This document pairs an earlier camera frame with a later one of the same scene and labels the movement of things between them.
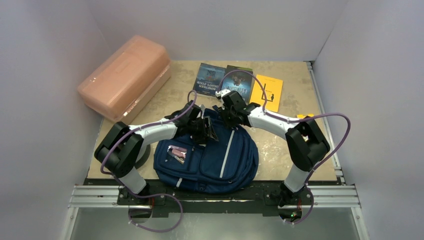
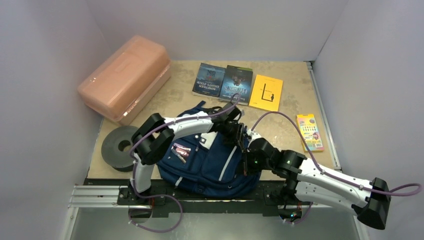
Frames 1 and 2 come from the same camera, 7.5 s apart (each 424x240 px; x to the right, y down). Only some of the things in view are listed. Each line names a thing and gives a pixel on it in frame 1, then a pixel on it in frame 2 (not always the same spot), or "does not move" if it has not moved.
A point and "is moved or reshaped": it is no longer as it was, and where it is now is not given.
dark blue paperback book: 238,79 does not move
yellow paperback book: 273,88 does not move
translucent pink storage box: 127,80 does not move
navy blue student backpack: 230,162 is moved or reshaped
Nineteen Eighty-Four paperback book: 208,79 does not move
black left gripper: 207,133 → 232,140
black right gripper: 227,117 → 247,159
